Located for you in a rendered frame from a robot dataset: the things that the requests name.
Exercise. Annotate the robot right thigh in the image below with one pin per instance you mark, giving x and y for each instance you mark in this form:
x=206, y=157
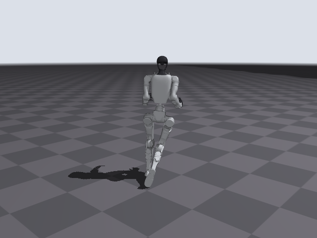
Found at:
x=167, y=127

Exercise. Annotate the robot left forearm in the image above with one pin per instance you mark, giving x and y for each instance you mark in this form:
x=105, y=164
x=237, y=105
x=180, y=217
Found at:
x=144, y=102

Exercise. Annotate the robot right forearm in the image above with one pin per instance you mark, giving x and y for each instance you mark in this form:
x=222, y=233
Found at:
x=176, y=102

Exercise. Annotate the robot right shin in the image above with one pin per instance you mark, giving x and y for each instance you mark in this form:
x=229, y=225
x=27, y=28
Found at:
x=156, y=158

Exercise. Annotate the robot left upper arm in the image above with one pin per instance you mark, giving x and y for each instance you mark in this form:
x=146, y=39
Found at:
x=146, y=88

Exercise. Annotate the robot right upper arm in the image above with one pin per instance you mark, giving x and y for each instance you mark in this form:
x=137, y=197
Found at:
x=174, y=87

